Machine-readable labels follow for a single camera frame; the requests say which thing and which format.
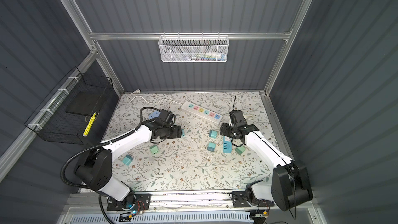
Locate white wire mesh basket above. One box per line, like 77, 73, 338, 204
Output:
158, 36, 230, 63

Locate white multicolour power strip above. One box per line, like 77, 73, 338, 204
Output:
181, 101, 223, 125

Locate blue square socket cube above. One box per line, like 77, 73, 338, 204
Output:
148, 111, 160, 120

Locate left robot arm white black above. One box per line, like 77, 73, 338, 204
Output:
74, 107, 182, 210

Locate black wire basket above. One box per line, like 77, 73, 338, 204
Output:
25, 70, 116, 145

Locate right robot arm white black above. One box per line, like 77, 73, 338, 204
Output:
220, 110, 313, 211

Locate black pad in basket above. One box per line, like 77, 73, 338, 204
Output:
65, 92, 100, 116

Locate white power strip cord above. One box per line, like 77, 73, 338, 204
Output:
127, 89, 184, 110

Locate floral table mat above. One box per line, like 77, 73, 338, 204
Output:
105, 92, 277, 191

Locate pens in white basket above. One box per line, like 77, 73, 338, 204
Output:
183, 52, 227, 62

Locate green charger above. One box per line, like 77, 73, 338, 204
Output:
235, 146, 246, 156
150, 145, 160, 155

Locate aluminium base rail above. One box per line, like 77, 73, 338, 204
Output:
62, 188, 318, 215

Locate yellow marker pen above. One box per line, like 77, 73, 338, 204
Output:
83, 113, 97, 137

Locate teal usb power strip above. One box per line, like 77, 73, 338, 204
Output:
223, 136, 232, 153

